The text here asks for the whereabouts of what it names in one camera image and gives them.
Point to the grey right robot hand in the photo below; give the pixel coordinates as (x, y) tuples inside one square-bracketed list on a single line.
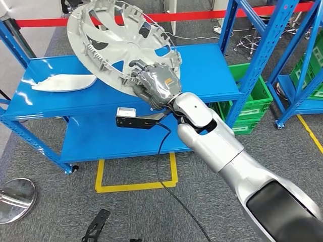
[(158, 83)]

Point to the silver plastic wheel cover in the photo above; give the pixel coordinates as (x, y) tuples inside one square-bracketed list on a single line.
[(113, 43)]

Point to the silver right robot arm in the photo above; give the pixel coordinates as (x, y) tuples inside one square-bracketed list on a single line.
[(214, 140)]

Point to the blue metal shelf rack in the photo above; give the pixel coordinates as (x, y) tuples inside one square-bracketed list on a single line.
[(297, 103), (207, 70)]

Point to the white desk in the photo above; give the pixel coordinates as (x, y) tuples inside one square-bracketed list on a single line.
[(173, 16)]

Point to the red barrier tape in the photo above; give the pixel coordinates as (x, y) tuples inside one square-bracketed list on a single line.
[(196, 15)]

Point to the white power strip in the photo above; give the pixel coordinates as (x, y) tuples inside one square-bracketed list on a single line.
[(217, 30)]

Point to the white plastic trim panel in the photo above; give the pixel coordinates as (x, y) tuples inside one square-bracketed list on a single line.
[(66, 83)]

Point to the black stool chrome base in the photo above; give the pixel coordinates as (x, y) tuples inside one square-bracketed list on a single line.
[(297, 30), (248, 43)]

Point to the green plastic crate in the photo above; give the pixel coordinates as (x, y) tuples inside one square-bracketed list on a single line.
[(316, 87), (252, 127), (262, 97)]

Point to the round chrome stand base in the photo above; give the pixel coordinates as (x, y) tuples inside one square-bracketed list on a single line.
[(17, 200)]

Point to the dark barrier post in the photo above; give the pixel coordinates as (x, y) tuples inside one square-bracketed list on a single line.
[(21, 38)]

